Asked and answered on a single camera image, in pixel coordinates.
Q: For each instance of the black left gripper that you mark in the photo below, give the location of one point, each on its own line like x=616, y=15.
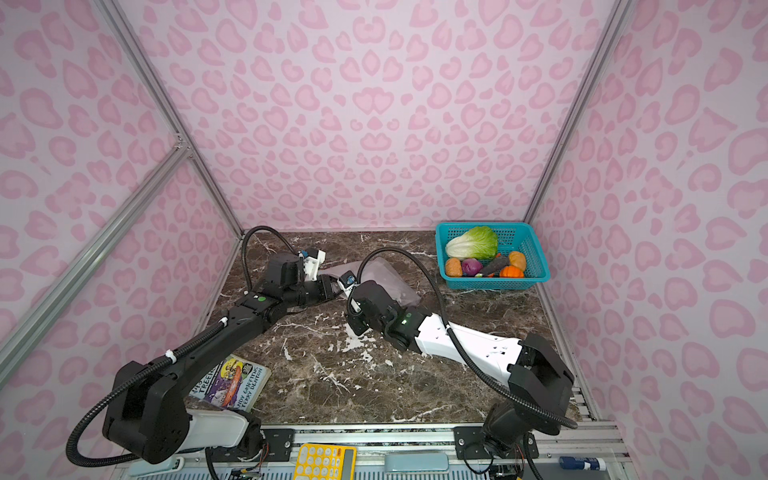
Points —
x=325, y=283

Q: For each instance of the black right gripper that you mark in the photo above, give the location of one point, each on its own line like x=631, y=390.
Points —
x=356, y=326

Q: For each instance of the clear zip top bag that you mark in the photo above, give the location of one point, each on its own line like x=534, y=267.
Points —
x=382, y=272

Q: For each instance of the purple toy onion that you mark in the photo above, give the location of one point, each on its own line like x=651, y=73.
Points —
x=471, y=267

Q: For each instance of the teal plastic basket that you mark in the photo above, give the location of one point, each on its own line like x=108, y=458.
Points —
x=511, y=237

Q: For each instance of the orange toy pumpkin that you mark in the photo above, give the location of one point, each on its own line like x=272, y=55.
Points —
x=511, y=272

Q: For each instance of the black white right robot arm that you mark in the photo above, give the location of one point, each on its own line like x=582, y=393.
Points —
x=533, y=380

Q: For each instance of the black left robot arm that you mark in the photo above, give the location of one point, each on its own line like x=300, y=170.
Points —
x=148, y=416

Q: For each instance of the brown toy potato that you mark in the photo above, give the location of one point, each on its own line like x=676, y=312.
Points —
x=453, y=268

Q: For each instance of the green toy cabbage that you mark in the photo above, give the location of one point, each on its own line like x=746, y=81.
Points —
x=479, y=242

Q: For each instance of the colourful paperback book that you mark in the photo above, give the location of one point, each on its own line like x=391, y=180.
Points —
x=233, y=384

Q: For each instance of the orange toy bread roll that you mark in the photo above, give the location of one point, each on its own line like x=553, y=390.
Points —
x=518, y=260

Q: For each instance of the grey flat case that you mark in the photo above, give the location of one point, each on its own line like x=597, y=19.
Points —
x=416, y=462

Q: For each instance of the yellow calculator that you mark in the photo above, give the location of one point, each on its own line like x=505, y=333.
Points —
x=325, y=462

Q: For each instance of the blue white marker pen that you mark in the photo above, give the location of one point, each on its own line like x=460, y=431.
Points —
x=582, y=463

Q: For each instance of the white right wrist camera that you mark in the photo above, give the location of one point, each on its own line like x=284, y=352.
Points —
x=347, y=282

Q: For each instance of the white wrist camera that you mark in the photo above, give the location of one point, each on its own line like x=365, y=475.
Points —
x=312, y=259
x=347, y=282

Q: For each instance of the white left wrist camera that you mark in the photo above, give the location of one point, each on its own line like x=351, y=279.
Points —
x=312, y=259

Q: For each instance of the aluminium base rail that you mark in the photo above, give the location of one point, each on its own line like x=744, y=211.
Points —
x=460, y=442

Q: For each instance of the aluminium frame corner post right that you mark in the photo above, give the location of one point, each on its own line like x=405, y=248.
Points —
x=616, y=23

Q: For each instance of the aluminium frame corner post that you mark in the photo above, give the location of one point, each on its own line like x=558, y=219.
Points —
x=126, y=36
x=616, y=23

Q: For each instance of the aluminium frame corner post left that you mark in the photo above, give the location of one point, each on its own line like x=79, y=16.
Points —
x=126, y=36

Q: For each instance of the aluminium diagonal frame bar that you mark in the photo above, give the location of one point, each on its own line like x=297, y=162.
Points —
x=38, y=321

